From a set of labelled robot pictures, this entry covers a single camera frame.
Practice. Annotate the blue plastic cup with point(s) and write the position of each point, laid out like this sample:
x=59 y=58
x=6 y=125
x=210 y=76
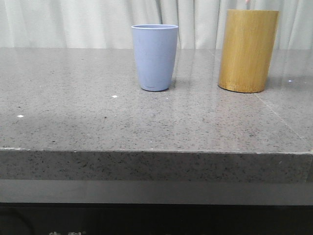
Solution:
x=155 y=47

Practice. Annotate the bamboo wooden cup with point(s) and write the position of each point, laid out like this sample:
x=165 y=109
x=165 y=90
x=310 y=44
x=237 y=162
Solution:
x=247 y=49

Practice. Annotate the grey-white curtain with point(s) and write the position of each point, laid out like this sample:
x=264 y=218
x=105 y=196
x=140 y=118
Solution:
x=107 y=23

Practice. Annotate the dark cabinet under counter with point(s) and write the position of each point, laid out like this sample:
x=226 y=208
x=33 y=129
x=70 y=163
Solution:
x=42 y=207

